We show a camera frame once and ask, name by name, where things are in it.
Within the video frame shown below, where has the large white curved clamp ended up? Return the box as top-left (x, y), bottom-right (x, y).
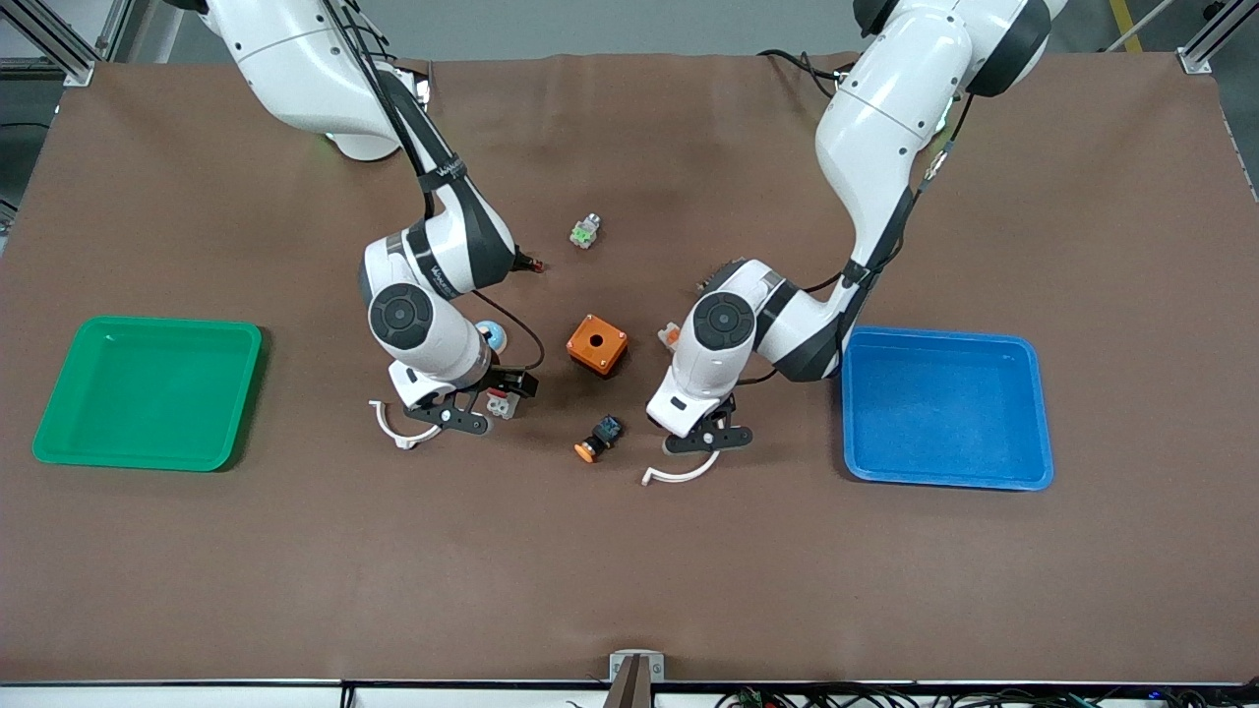
top-left (641, 447), bottom-right (725, 487)

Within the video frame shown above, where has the orange-capped black push button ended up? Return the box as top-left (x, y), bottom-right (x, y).
top-left (573, 414), bottom-right (624, 464)

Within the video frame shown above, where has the orange button box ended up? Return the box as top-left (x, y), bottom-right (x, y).
top-left (566, 314), bottom-right (630, 379)

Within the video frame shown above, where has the small white curved clamp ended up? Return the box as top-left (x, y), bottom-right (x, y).
top-left (369, 398), bottom-right (445, 451)

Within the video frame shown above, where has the brown table mat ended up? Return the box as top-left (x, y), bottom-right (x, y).
top-left (0, 51), bottom-right (1259, 684)

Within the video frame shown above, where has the blue plastic tray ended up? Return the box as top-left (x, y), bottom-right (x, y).
top-left (839, 325), bottom-right (1055, 492)

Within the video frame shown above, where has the green plastic tray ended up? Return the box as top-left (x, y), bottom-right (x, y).
top-left (31, 315), bottom-right (264, 473)

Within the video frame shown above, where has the dark brown camera post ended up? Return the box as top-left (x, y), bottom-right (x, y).
top-left (602, 656), bottom-right (654, 708)

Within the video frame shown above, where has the black arm base cable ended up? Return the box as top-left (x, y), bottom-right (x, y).
top-left (756, 47), bottom-right (843, 99)

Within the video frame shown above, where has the white table edge rail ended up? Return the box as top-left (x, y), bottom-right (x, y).
top-left (0, 680), bottom-right (1259, 708)

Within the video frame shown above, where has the aluminium frame profile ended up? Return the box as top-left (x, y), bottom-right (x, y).
top-left (1176, 0), bottom-right (1259, 76)
top-left (0, 0), bottom-right (135, 88)

